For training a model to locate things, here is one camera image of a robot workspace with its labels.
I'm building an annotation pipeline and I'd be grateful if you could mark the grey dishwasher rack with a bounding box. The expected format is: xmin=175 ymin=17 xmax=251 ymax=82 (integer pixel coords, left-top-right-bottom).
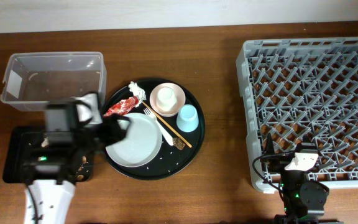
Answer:
xmin=236 ymin=37 xmax=358 ymax=194

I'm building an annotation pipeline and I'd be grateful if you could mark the dark brown food lump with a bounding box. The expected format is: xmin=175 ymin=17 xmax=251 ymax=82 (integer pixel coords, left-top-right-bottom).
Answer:
xmin=173 ymin=138 xmax=186 ymax=150

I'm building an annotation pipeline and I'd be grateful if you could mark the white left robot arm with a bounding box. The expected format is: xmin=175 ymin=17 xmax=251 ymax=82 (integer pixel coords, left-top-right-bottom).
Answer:
xmin=21 ymin=91 xmax=131 ymax=223

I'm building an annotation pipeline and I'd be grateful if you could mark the white tissue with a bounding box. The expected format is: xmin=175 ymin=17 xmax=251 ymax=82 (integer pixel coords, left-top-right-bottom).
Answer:
xmin=128 ymin=82 xmax=147 ymax=102

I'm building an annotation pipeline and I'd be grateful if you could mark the white plastic fork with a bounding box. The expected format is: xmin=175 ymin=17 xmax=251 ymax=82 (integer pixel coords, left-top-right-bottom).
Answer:
xmin=144 ymin=108 xmax=173 ymax=146

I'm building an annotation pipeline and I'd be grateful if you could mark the grey round plate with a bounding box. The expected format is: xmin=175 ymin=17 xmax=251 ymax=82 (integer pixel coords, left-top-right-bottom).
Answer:
xmin=106 ymin=113 xmax=162 ymax=168

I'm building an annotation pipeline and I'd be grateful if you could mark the pink saucer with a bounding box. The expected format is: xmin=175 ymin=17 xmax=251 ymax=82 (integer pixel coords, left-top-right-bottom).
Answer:
xmin=149 ymin=83 xmax=186 ymax=117

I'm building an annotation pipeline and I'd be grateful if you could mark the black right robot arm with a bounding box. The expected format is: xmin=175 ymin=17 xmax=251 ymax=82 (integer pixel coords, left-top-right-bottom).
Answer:
xmin=263 ymin=134 xmax=329 ymax=224

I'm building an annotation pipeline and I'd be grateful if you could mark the wooden chopstick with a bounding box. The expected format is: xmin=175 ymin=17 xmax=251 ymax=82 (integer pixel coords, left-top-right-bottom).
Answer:
xmin=142 ymin=101 xmax=192 ymax=148

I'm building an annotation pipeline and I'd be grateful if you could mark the black rectangular waste tray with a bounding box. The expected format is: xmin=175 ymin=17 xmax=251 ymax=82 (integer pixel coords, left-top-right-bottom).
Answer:
xmin=2 ymin=125 xmax=94 ymax=184

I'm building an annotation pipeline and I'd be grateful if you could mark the clear plastic bin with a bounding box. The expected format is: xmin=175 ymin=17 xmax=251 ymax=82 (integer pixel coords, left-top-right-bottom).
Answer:
xmin=0 ymin=52 xmax=107 ymax=111

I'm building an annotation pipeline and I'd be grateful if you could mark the light blue upturned cup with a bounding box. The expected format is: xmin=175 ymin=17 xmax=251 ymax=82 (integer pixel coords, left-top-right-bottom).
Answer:
xmin=177 ymin=105 xmax=199 ymax=133

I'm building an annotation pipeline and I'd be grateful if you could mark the round black tray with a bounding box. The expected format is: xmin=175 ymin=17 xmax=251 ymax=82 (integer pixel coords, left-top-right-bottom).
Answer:
xmin=102 ymin=78 xmax=206 ymax=180

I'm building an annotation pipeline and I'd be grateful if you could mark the pile of almonds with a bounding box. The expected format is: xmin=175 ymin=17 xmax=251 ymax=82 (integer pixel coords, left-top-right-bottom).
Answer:
xmin=76 ymin=156 xmax=88 ymax=181

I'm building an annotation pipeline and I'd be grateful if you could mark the red snack wrapper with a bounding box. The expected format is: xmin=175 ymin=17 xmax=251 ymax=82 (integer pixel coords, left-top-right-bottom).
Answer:
xmin=103 ymin=96 xmax=140 ymax=117

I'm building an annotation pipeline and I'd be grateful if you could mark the white upturned cup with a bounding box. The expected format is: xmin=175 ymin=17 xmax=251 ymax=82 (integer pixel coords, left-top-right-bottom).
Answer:
xmin=157 ymin=86 xmax=177 ymax=111

